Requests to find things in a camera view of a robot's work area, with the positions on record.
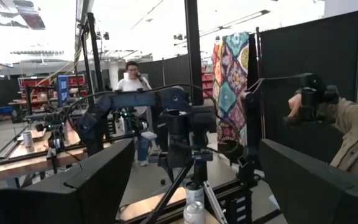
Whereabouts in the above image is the black stand post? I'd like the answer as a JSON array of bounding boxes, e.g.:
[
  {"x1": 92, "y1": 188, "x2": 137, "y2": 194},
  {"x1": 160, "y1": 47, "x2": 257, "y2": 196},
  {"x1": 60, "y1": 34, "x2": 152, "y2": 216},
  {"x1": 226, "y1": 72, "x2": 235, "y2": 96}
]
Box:
[{"x1": 78, "y1": 11, "x2": 106, "y2": 94}]

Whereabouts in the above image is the black partition panel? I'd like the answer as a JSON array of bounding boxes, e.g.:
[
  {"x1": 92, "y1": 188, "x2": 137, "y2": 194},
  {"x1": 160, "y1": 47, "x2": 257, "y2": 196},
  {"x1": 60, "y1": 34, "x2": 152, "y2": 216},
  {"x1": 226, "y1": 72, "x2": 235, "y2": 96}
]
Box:
[
  {"x1": 257, "y1": 9, "x2": 358, "y2": 164},
  {"x1": 137, "y1": 54, "x2": 195, "y2": 105}
]

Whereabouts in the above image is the person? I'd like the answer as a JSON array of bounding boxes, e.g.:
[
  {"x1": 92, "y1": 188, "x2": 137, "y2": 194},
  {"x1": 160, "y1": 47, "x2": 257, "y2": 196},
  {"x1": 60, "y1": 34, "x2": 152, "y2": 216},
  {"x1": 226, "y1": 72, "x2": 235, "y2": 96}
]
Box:
[{"x1": 115, "y1": 60, "x2": 153, "y2": 167}]

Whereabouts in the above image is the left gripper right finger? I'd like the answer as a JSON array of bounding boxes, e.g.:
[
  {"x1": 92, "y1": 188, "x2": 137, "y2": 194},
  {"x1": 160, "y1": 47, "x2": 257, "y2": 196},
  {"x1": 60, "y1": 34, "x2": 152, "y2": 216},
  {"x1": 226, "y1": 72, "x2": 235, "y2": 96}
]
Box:
[{"x1": 258, "y1": 138, "x2": 358, "y2": 224}]

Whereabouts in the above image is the person's hand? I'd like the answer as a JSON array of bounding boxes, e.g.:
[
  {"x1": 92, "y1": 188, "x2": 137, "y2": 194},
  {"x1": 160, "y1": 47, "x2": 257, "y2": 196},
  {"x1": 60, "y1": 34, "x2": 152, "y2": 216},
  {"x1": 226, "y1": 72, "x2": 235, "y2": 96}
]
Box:
[{"x1": 286, "y1": 92, "x2": 305, "y2": 119}]

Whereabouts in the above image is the red storage shelving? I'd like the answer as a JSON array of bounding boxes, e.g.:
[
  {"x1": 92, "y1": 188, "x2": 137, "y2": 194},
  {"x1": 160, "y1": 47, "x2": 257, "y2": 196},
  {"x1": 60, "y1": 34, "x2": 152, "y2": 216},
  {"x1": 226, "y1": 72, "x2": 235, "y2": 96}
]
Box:
[{"x1": 17, "y1": 74, "x2": 88, "y2": 110}]

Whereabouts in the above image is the short silver white can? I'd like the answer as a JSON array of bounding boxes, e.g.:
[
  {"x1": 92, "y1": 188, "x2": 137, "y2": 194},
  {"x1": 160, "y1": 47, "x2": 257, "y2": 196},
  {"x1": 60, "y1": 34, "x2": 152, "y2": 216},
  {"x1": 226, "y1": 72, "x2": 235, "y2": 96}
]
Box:
[{"x1": 183, "y1": 200, "x2": 207, "y2": 224}]

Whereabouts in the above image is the white stool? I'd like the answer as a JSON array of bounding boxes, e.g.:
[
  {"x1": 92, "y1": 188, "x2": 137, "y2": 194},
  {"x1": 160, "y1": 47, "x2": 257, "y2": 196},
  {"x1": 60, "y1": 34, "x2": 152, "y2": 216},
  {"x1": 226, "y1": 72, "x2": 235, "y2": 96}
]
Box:
[{"x1": 139, "y1": 130, "x2": 158, "y2": 149}]

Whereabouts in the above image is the small white can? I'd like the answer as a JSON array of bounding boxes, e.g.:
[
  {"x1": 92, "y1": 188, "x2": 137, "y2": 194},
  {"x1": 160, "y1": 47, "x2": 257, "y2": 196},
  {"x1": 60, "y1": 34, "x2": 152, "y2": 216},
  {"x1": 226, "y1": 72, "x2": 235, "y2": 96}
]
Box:
[{"x1": 22, "y1": 130, "x2": 34, "y2": 149}]

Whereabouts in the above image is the wooden workbench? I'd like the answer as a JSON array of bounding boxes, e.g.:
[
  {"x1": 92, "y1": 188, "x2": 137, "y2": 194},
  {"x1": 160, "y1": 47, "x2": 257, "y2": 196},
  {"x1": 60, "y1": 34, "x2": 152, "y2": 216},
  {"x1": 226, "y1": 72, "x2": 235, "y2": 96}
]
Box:
[{"x1": 0, "y1": 123, "x2": 113, "y2": 183}]

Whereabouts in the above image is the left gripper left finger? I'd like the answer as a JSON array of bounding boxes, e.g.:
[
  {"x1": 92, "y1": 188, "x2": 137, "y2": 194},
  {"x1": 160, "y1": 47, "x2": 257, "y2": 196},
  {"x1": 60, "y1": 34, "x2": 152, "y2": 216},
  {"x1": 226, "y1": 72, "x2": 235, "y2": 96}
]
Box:
[{"x1": 0, "y1": 138, "x2": 135, "y2": 224}]

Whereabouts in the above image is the colourful patterned cloth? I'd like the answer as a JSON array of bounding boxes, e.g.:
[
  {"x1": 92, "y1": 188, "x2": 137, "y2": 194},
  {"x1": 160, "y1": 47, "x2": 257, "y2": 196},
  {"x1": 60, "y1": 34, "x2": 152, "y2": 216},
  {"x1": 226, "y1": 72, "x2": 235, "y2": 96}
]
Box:
[{"x1": 211, "y1": 31, "x2": 251, "y2": 149}]

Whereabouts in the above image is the blue screen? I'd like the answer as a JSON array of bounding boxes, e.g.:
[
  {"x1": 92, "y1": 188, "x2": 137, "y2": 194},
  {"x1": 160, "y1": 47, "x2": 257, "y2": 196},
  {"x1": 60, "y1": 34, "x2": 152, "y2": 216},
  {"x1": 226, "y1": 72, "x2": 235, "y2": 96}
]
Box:
[{"x1": 55, "y1": 74, "x2": 71, "y2": 108}]

